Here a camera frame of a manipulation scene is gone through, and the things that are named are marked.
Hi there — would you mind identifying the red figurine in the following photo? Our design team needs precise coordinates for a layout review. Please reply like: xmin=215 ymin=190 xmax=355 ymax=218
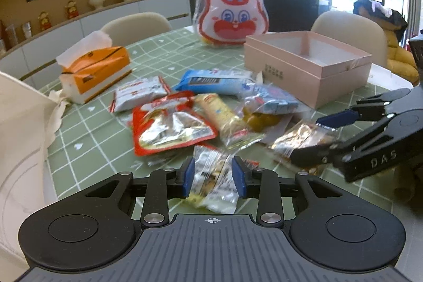
xmin=37 ymin=12 xmax=53 ymax=31
xmin=64 ymin=1 xmax=80 ymax=20

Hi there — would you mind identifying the clear snack packet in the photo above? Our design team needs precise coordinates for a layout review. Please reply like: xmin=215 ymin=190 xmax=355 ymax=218
xmin=185 ymin=145 xmax=261 ymax=215

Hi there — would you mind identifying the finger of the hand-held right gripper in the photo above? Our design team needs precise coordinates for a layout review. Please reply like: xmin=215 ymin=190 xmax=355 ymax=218
xmin=315 ymin=88 xmax=413 ymax=129
xmin=290 ymin=115 xmax=402 ymax=168

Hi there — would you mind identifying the golden foil snack packet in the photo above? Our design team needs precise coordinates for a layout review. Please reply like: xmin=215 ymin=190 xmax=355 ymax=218
xmin=268 ymin=122 xmax=341 ymax=167

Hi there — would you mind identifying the green olives packet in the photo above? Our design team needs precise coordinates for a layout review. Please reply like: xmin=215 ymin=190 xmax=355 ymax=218
xmin=241 ymin=105 xmax=295 ymax=142

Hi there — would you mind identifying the yellow biscuit packet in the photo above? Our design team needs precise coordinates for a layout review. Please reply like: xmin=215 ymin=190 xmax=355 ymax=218
xmin=193 ymin=93 xmax=265 ymax=149

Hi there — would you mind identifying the blue snack packet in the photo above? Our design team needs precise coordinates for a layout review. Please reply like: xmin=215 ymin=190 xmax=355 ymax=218
xmin=174 ymin=68 xmax=261 ymax=97

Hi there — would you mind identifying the red white rabbit bag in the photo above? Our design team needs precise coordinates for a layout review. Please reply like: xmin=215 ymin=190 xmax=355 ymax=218
xmin=193 ymin=0 xmax=270 ymax=46

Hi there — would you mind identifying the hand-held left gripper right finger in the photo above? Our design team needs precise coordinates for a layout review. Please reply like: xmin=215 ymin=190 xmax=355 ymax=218
xmin=231 ymin=156 xmax=346 ymax=228

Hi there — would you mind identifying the red foil snack packet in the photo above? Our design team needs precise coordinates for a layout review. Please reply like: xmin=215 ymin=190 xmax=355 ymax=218
xmin=131 ymin=91 xmax=219 ymax=157

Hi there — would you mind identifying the blue white clear packet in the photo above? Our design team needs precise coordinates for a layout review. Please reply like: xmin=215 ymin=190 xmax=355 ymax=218
xmin=238 ymin=82 xmax=300 ymax=115

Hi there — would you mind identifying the pink cardboard box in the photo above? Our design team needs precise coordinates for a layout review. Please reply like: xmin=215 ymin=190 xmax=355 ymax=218
xmin=244 ymin=30 xmax=373 ymax=109

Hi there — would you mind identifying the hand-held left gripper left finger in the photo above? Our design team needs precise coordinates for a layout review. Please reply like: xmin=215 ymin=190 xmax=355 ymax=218
xmin=76 ymin=156 xmax=196 ymax=227

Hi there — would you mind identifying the green checked tablecloth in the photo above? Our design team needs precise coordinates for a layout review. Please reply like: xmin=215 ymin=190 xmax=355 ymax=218
xmin=33 ymin=25 xmax=410 ymax=220

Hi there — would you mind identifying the orange tissue pack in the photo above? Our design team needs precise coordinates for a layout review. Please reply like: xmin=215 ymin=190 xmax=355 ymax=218
xmin=56 ymin=31 xmax=133 ymax=104

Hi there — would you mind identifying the white red snack packet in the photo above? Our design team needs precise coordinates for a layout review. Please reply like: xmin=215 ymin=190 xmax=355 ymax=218
xmin=109 ymin=75 xmax=172 ymax=113

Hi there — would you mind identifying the white tote bag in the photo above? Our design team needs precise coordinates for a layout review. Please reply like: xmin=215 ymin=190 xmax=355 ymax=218
xmin=0 ymin=71 xmax=68 ymax=272

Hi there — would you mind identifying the beige chair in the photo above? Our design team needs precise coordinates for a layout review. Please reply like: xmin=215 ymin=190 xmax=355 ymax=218
xmin=100 ymin=12 xmax=173 ymax=48
xmin=311 ymin=10 xmax=389 ymax=68

